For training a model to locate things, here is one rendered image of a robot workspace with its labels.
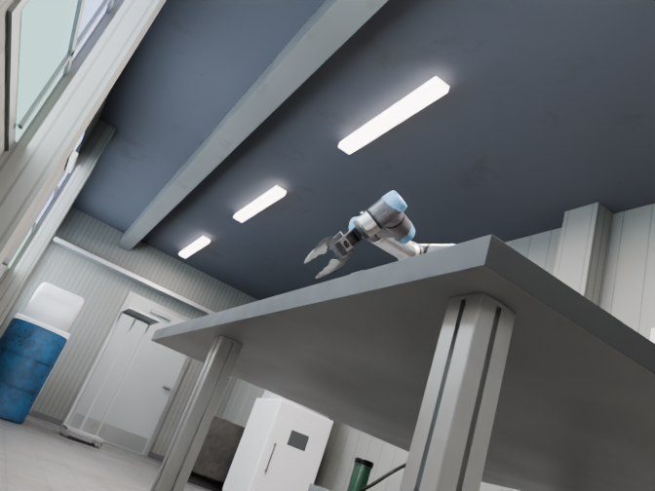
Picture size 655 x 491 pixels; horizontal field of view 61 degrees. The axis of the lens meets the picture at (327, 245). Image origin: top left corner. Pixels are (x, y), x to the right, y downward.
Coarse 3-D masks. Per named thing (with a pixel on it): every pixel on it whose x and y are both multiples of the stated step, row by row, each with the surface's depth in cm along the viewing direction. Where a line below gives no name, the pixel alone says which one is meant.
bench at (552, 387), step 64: (448, 256) 66; (512, 256) 62; (192, 320) 158; (256, 320) 116; (320, 320) 101; (384, 320) 88; (448, 320) 69; (512, 320) 68; (576, 320) 66; (256, 384) 207; (320, 384) 161; (384, 384) 132; (448, 384) 63; (512, 384) 97; (576, 384) 85; (640, 384) 76; (192, 448) 135; (448, 448) 59; (512, 448) 152; (576, 448) 125; (640, 448) 107
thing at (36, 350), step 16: (16, 320) 578; (16, 336) 567; (32, 336) 570; (48, 336) 578; (0, 352) 562; (16, 352) 561; (32, 352) 567; (48, 352) 579; (0, 368) 554; (16, 368) 557; (32, 368) 566; (48, 368) 583; (0, 384) 549; (16, 384) 555; (32, 384) 567; (0, 400) 545; (16, 400) 554; (32, 400) 574; (0, 416) 543; (16, 416) 555
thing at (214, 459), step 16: (208, 432) 640; (224, 432) 647; (240, 432) 652; (208, 448) 635; (224, 448) 642; (208, 464) 631; (224, 464) 637; (192, 480) 630; (208, 480) 636; (224, 480) 632
